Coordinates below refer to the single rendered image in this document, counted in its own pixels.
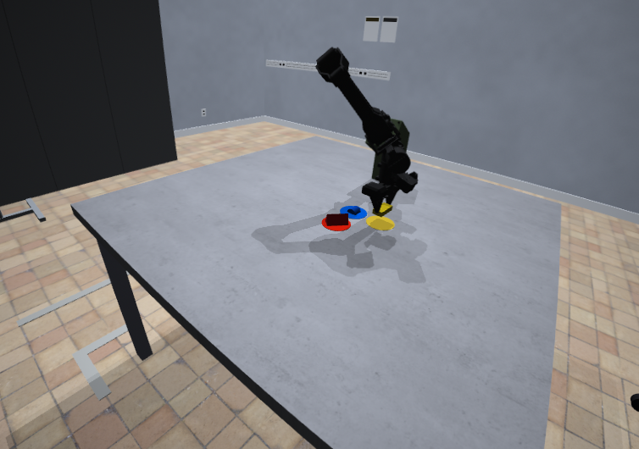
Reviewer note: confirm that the yellow circle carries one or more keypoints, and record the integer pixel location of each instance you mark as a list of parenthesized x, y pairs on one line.
[(380, 223)]

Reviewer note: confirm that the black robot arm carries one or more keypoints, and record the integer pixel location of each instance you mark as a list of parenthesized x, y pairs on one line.
[(376, 124)]

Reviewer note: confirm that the yellow block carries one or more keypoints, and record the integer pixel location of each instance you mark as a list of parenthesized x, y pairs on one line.
[(385, 208)]

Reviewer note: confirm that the red circle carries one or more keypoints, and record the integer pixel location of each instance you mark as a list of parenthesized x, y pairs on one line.
[(336, 227)]

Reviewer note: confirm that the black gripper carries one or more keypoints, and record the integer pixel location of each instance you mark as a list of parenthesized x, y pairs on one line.
[(376, 192)]

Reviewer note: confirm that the blue circle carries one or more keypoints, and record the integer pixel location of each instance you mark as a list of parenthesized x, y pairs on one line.
[(360, 215)]

